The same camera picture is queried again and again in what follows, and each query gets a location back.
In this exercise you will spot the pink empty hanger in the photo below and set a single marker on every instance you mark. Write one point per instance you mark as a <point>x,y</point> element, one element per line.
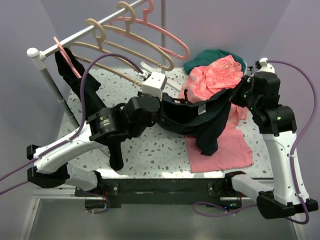
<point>164,33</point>

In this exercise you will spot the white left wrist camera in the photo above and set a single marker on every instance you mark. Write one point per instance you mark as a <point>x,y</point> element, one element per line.
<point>154,84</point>

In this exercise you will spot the black pants on hanger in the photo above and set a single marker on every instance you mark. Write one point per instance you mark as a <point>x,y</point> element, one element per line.
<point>87,100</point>

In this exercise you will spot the pink hanger holding pants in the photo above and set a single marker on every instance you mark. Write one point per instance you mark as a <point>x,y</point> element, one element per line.
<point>67,58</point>

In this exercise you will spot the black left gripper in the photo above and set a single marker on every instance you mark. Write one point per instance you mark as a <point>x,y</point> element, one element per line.
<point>139,93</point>

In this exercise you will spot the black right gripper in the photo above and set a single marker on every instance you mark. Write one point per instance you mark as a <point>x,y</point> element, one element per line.
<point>235,96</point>

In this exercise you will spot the teal green garment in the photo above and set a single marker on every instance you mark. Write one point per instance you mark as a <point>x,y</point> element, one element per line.
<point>208,56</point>

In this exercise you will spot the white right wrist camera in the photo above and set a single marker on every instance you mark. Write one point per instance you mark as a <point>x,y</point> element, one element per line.
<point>263,65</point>

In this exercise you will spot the white metal clothes rack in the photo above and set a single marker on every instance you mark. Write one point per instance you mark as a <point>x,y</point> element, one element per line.
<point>120,23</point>

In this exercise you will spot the pink patterned shorts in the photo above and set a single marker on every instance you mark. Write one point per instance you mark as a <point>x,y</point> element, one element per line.
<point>205,81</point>

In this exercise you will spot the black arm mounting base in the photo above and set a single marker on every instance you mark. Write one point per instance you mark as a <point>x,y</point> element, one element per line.
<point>169,191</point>

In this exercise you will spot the beige hanger front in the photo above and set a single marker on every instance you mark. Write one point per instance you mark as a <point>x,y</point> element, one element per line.
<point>99,47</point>

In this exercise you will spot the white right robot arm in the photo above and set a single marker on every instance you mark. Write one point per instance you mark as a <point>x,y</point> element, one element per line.
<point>259,93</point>

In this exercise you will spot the dark navy shorts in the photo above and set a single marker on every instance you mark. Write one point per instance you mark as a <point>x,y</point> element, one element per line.
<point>203,120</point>

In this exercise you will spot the aluminium frame rail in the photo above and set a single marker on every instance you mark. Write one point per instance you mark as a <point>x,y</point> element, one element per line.
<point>53,214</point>

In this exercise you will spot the plain pink folded shorts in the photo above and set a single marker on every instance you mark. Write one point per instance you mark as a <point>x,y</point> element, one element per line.
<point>233,153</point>

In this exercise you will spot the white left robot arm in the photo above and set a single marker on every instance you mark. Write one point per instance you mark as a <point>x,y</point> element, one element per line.
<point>52,168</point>

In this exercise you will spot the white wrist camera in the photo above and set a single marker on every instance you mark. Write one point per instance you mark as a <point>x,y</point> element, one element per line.
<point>263,65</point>
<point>154,84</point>

